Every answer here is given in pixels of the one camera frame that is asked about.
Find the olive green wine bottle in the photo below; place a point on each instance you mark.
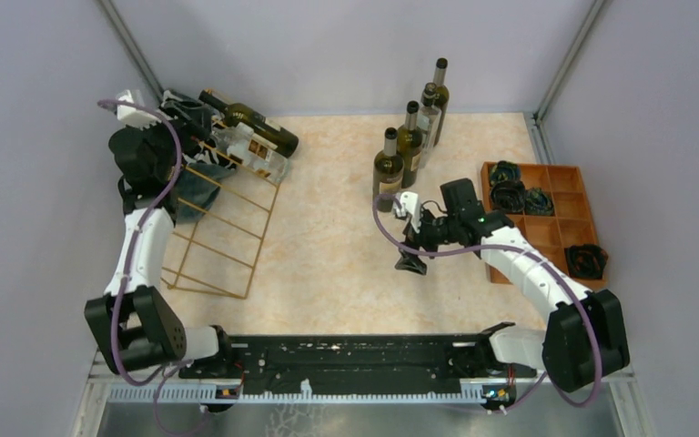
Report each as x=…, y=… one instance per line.
x=409, y=144

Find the clear glass liquor bottle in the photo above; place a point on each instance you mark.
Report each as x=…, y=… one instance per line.
x=250, y=150

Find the dark green wine bottle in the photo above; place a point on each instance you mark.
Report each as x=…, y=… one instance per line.
x=233, y=114

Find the grey green fluffy cloth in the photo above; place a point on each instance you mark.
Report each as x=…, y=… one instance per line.
x=197, y=188

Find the black rosette front compartment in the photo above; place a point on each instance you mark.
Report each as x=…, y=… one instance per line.
x=587, y=261

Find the gold wire wine rack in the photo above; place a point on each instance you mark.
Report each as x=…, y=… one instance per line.
x=218, y=254

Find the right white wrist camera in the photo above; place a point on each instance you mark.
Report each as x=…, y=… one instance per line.
x=411, y=202

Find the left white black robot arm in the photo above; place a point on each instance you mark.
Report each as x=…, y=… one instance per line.
x=168, y=177

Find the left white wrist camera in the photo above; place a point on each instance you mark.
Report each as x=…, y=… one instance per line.
x=132, y=116

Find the clear tall glass bottle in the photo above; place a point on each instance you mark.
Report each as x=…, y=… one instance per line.
x=428, y=121

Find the black rosette middle tray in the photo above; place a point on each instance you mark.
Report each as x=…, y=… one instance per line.
x=508, y=196

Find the green bottle grey capsule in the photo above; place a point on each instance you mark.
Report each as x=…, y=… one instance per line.
x=442, y=98

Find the dark rosette back compartment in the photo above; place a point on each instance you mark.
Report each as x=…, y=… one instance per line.
x=503, y=171

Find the dark labelled wine bottle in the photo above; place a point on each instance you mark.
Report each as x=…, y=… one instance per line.
x=388, y=165

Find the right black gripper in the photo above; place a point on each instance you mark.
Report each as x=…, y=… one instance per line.
x=420, y=238

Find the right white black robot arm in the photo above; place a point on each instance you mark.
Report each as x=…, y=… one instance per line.
x=584, y=338

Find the zebra pattern cloth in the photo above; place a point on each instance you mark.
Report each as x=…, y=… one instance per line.
x=208, y=154

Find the grey slotted cable duct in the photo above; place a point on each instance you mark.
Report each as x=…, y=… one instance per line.
x=210, y=393

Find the dark green rosette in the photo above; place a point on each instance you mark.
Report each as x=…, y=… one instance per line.
x=538, y=202

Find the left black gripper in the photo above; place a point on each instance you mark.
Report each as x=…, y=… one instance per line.
x=189, y=128

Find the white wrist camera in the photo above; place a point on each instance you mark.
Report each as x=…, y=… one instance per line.
x=132, y=116
x=411, y=202

